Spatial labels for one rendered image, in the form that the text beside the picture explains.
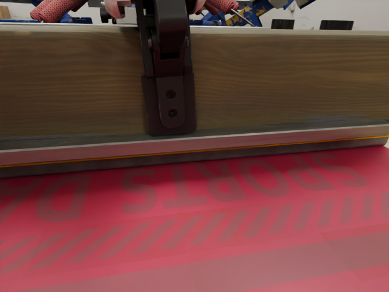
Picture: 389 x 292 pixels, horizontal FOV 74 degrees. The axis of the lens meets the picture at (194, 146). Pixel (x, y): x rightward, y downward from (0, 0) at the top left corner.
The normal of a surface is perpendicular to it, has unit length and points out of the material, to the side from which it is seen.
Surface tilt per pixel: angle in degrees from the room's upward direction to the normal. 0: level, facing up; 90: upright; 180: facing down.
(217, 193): 0
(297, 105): 91
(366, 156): 0
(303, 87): 91
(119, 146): 91
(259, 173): 0
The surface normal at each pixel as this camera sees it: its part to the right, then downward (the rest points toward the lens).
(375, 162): 0.02, -0.89
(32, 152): 0.20, 0.46
